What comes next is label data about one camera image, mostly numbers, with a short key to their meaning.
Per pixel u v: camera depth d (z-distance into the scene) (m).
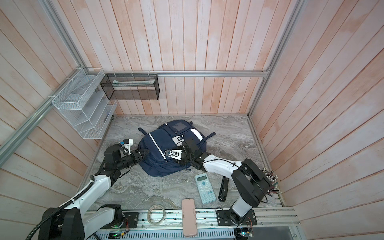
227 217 0.76
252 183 0.45
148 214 0.74
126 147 0.76
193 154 0.67
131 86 1.04
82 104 0.70
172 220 0.75
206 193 0.81
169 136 0.96
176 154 0.73
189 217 0.74
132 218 0.74
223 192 0.78
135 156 0.73
